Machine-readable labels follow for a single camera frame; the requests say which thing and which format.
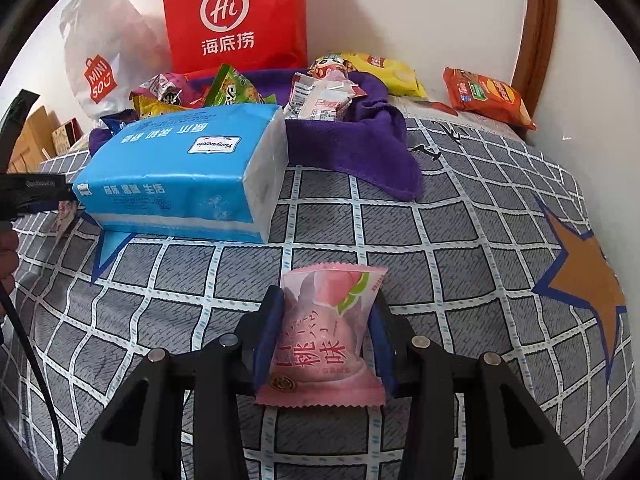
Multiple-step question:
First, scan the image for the red snack packet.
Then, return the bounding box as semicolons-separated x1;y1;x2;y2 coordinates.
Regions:
182;71;221;108

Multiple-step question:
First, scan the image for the white plastic shopping bag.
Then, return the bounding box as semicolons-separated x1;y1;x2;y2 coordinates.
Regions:
59;0;173;121

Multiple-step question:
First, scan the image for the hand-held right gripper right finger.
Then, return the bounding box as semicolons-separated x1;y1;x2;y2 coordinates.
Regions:
370;292;586;480

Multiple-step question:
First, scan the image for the purple snack packet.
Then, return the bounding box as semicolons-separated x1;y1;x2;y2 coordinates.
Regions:
131;72;211;108

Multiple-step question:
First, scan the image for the person's left hand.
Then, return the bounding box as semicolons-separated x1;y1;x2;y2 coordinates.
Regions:
0;232;21;321

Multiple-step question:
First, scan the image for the yellow snack packet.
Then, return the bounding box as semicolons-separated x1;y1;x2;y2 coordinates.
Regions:
131;95;193;120

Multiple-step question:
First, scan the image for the blue snack packet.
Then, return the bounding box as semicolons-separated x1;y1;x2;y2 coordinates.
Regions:
99;109;141;133

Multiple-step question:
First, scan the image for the small pink cartoon packet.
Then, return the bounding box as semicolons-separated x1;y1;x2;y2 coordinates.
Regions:
306;55;351;81

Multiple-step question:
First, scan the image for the white snack packet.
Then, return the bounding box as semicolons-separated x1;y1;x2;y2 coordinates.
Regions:
284;72;321;121

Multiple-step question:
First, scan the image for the blue tissue pack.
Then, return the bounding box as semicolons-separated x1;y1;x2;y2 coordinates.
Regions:
72;104;289;245

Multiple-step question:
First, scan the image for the wooden headboard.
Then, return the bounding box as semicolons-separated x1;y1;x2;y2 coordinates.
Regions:
510;0;560;106
10;105;58;173

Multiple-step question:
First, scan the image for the purple towel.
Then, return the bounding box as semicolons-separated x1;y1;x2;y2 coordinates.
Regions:
89;67;425;202

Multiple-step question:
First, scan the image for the patterned book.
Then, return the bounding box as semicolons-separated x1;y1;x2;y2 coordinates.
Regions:
51;117;83;153

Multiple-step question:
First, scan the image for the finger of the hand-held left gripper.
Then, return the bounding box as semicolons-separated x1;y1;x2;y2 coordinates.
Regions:
10;194;78;215

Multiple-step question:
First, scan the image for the green snack packet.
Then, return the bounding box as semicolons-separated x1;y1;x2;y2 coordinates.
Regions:
202;63;276;108

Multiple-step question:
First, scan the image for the white printed cloth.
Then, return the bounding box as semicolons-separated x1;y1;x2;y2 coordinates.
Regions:
390;96;506;133

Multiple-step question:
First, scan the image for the pale pink snack packet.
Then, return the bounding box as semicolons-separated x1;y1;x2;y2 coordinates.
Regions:
305;80;368;123

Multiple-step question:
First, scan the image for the grey checked bedsheet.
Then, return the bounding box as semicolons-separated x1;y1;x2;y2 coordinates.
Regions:
0;105;631;480

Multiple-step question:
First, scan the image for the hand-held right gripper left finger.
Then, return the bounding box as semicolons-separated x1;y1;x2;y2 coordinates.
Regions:
60;286;286;480

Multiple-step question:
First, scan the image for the pink peach snack packet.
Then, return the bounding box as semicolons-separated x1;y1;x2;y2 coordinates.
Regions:
254;264;390;407

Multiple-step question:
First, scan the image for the black cable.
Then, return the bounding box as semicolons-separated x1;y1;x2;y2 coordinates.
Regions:
0;280;66;480

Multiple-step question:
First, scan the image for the orange chip bag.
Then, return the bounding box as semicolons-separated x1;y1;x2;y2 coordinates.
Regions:
442;66;538;131

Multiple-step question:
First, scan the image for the yellow chip bag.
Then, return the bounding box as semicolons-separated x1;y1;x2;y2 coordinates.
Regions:
340;51;428;98

